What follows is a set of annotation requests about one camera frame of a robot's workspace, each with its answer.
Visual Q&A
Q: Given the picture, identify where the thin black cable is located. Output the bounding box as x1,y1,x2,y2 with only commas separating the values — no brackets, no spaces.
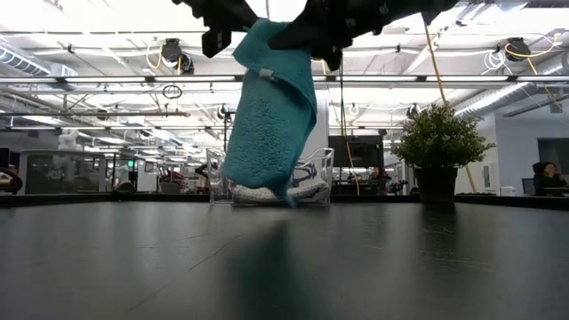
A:
338,55,362,196

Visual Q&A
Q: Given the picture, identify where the person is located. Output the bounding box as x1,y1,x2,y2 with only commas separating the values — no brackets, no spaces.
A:
532,161,569,197

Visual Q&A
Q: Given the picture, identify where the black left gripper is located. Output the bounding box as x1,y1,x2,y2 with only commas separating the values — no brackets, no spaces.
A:
172,0,260,60

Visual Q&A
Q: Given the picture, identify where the white wall dispenser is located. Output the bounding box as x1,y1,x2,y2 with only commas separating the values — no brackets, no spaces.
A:
481,161,498,193

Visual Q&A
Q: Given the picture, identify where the white microfiber towel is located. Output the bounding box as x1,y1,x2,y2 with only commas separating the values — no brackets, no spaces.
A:
232,180,331,204

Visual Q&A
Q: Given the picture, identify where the black hanging ring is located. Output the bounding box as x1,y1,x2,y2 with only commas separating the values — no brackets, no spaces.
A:
161,84,184,100

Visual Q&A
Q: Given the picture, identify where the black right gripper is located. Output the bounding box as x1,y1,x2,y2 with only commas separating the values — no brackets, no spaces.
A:
268,0,388,72

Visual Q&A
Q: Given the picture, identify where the glass cabinet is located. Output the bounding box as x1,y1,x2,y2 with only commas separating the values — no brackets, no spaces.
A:
17,148,108,196

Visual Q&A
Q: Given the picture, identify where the orange power cable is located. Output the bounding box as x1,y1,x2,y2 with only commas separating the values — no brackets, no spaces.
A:
421,21,477,193

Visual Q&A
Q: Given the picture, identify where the green potted plant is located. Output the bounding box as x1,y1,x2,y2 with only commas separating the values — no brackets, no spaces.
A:
390,102,497,204

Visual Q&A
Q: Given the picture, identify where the white sculpture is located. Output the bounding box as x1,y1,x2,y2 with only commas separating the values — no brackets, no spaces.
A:
56,127,84,152

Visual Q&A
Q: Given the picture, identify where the black monitor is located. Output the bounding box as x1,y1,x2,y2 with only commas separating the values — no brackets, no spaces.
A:
327,134,386,170

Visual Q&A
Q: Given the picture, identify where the black ceiling cable reel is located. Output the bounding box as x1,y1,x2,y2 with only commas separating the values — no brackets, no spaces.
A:
504,36,533,62
159,37,196,76

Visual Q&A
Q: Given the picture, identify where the silver air duct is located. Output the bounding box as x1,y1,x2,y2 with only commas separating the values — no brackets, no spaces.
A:
0,44,52,77
453,52,569,119

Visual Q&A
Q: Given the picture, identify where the teal microfiber towel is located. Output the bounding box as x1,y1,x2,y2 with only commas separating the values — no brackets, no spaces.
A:
220,17,319,209

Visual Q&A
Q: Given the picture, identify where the clear plastic bin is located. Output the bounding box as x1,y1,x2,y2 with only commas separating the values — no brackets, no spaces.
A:
204,147,336,206

